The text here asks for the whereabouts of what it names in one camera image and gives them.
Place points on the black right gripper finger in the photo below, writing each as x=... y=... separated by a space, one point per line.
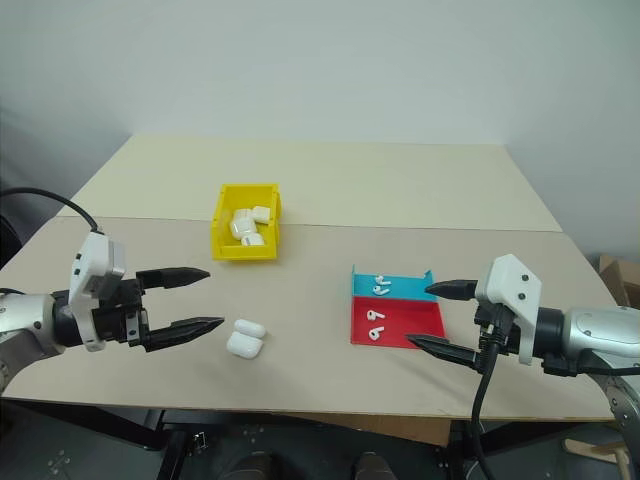
x=452 y=288
x=442 y=348

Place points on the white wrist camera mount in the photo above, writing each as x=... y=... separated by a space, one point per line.
x=515 y=305
x=93 y=280

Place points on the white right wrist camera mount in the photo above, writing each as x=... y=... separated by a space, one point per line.
x=515 y=305

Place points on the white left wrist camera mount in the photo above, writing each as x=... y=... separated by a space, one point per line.
x=93 y=280

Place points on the dark rounded shoe shape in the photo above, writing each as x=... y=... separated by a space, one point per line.
x=374 y=466

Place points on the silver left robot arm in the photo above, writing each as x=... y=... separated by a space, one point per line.
x=27 y=320

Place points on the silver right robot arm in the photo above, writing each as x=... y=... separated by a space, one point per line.
x=590 y=340

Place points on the brown cardboard box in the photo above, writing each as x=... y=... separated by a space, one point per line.
x=617 y=280

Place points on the blue and red tray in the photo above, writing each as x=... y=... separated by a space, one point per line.
x=397 y=312

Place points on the yellow plastic bin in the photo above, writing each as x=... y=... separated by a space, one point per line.
x=246 y=222

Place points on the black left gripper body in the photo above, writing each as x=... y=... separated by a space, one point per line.
x=119 y=312

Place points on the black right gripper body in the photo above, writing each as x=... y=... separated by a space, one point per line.
x=492 y=327

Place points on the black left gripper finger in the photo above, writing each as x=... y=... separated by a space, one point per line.
x=185 y=331
x=172 y=276

